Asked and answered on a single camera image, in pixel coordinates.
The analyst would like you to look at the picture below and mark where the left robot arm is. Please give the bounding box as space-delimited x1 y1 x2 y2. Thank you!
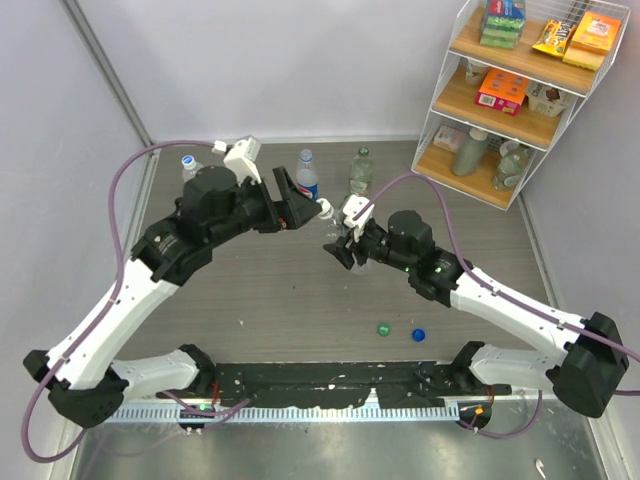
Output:
23 166 322 429

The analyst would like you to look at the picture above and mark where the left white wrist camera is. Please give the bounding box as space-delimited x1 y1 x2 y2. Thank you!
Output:
223 136 262 185

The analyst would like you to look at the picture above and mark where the pink white packet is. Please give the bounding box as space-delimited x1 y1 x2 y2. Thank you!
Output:
433 125 466 153

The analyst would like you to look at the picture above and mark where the green sponge pack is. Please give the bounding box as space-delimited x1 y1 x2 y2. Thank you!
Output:
479 0 526 49

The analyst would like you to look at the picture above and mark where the orange yellow box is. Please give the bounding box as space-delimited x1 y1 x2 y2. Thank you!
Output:
562 11 621 71

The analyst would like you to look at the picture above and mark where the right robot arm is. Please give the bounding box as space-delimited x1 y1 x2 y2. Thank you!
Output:
319 210 629 418

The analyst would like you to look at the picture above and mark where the grey green bottle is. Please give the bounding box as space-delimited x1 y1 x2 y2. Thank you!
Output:
451 127 489 176

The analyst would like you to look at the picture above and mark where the clear glass bottle green cap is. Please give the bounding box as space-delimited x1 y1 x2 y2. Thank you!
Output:
349 147 374 197

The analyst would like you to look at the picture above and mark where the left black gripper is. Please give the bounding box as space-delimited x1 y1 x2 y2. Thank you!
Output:
207 166 322 248

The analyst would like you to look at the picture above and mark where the clear bottle blue cap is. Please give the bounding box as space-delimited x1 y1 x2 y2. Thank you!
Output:
181 155 204 183

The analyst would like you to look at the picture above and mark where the orange pink box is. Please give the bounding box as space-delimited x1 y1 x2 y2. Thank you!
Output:
475 68 529 116

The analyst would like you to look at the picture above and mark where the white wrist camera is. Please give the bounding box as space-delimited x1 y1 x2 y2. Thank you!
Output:
223 136 262 185
343 195 375 243

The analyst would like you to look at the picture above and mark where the yellow snack bag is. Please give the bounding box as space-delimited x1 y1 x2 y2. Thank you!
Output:
532 20 577 58

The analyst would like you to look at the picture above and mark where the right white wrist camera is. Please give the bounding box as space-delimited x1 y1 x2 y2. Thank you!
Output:
343 195 375 243

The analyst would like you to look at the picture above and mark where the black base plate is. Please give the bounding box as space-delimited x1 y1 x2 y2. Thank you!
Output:
173 361 512 409

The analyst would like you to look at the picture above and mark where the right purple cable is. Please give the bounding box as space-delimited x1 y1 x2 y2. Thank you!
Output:
354 172 640 441

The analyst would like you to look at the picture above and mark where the pepsi bottle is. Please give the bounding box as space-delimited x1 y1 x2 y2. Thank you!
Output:
296 149 319 200

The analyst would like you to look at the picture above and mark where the clear plastic bottle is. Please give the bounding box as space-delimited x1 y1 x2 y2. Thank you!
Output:
325 211 371 275

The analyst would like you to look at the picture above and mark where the white cable duct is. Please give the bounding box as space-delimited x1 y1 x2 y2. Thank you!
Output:
107 401 460 425

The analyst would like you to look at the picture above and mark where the white wire shelf rack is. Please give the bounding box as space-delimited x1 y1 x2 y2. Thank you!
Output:
411 1 631 210

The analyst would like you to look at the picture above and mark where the clear bottle on shelf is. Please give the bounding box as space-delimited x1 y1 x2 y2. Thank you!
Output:
492 141 530 191

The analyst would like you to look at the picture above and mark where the white bottle cap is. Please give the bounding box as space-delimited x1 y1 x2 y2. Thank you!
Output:
317 198 334 220

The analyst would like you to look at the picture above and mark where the white cup on shelf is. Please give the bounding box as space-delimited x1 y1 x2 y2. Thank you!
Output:
465 59 491 85

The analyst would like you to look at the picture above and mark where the green plastic bottle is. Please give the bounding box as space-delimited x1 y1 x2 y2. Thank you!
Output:
337 195 350 225

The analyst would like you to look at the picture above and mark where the purple cable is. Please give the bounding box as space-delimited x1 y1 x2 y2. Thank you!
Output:
354 172 640 441
21 139 251 463

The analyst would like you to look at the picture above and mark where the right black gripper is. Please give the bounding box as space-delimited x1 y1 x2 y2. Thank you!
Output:
325 218 415 274

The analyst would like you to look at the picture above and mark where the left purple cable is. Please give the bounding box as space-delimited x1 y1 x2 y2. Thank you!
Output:
21 139 251 463

